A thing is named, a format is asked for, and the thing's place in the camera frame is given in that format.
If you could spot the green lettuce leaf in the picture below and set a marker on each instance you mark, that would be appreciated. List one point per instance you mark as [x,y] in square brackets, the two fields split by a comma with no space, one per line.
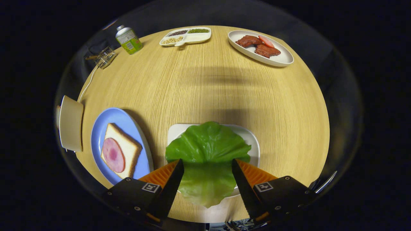
[207,147]

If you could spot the green drink bottle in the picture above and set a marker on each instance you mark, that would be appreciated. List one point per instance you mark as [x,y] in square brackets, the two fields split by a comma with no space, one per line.
[129,40]

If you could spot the white toaster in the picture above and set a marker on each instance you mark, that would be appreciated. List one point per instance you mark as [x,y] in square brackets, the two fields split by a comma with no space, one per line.
[70,123]

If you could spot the pink sausage slice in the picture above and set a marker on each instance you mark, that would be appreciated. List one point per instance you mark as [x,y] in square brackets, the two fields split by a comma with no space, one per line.
[266,41]

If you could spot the pink ham slice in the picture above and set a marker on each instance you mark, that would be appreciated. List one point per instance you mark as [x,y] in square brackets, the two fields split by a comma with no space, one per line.
[113,155]

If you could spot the blue plate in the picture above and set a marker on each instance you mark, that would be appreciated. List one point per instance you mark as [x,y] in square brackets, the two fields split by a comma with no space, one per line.
[122,117]

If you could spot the brown meat piece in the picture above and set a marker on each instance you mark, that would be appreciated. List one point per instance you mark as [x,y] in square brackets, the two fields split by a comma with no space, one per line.
[267,50]
[248,41]

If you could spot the white square plate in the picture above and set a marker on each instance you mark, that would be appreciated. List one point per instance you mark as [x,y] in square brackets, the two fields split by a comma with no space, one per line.
[253,144]

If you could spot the white bread slice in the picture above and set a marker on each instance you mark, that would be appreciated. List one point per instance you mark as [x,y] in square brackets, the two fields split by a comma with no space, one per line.
[130,149]

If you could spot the white oval plate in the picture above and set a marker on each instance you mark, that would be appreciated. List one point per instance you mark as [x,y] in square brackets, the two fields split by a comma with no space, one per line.
[282,57]

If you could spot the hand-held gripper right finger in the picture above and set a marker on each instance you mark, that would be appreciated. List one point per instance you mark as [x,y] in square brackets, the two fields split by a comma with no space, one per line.
[245,192]

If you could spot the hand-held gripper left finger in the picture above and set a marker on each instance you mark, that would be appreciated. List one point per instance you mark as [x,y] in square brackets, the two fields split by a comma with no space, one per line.
[168,192]

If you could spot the white divided tray with beans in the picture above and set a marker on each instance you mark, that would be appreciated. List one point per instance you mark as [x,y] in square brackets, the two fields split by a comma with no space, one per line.
[192,37]

